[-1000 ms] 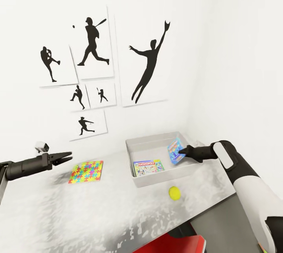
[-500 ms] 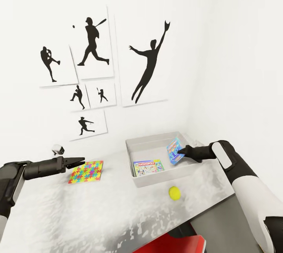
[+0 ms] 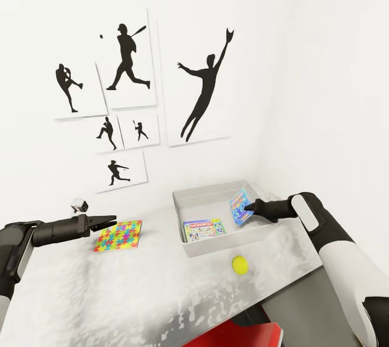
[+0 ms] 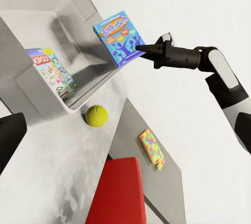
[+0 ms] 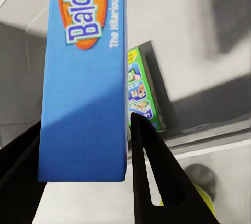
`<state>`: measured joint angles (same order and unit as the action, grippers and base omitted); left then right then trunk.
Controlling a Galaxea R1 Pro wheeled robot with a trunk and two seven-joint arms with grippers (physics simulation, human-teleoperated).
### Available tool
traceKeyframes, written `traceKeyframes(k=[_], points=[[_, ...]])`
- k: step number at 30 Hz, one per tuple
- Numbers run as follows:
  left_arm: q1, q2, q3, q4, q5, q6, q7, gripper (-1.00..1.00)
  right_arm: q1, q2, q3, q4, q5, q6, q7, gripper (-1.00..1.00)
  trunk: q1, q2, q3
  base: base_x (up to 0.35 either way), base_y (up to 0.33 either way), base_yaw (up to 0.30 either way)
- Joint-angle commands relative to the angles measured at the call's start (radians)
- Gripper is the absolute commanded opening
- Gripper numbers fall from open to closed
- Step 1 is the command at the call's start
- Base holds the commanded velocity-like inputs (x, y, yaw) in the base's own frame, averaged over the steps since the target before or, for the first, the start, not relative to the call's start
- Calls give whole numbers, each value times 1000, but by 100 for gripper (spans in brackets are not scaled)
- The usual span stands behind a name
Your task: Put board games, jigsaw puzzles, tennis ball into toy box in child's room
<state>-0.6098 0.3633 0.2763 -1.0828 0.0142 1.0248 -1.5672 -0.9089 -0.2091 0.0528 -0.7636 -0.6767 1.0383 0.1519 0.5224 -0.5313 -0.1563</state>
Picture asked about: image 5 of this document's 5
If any tennis ball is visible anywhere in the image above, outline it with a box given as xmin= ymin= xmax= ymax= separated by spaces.
xmin=160 ymin=185 xmax=216 ymax=217

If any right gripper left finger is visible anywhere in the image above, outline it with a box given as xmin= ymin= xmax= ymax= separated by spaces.
xmin=0 ymin=120 xmax=48 ymax=224

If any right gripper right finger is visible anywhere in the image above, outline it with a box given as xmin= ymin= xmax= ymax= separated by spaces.
xmin=131 ymin=112 xmax=219 ymax=224

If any board game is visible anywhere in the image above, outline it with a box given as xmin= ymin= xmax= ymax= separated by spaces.
xmin=128 ymin=47 xmax=167 ymax=140
xmin=38 ymin=0 xmax=129 ymax=183

